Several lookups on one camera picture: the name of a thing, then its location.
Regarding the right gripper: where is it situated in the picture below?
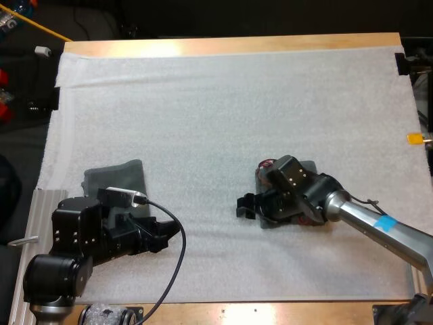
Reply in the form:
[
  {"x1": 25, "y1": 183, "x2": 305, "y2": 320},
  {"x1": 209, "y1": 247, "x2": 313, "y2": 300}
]
[{"x1": 235, "y1": 187, "x2": 306, "y2": 223}]

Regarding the grey-green towel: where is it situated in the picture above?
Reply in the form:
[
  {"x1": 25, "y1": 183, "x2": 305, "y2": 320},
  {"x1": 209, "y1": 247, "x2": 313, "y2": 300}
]
[
  {"x1": 253, "y1": 158, "x2": 327, "y2": 230},
  {"x1": 82, "y1": 158, "x2": 152, "y2": 217}
]

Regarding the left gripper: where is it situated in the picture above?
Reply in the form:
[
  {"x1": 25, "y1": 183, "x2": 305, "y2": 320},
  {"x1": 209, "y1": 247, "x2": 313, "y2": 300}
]
[{"x1": 91, "y1": 206, "x2": 182, "y2": 267}]

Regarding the plastic wrapped black cylinder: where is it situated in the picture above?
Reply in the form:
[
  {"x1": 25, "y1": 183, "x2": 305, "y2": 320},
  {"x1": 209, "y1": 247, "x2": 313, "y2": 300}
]
[{"x1": 78, "y1": 302, "x2": 143, "y2": 325}]

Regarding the black camera cable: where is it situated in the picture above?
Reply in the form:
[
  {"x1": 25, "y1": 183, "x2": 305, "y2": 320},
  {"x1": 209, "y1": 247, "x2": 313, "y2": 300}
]
[{"x1": 133, "y1": 197, "x2": 187, "y2": 325}]

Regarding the thin black cable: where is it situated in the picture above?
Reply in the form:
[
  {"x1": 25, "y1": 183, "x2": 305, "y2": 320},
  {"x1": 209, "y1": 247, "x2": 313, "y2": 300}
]
[{"x1": 348, "y1": 195, "x2": 390, "y2": 217}]

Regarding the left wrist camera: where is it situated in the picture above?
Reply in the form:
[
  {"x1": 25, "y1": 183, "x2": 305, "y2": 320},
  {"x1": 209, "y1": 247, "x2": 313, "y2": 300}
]
[{"x1": 97, "y1": 186, "x2": 147, "y2": 208}]

